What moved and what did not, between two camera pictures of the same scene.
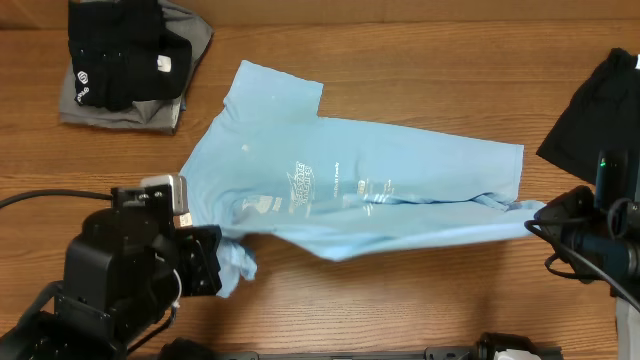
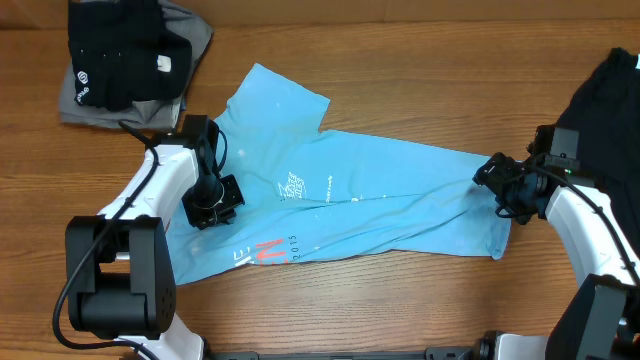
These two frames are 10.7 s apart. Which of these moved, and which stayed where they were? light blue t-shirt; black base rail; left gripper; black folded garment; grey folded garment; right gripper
Moved: light blue t-shirt; left gripper; right gripper
Stayed: black folded garment; grey folded garment; black base rail
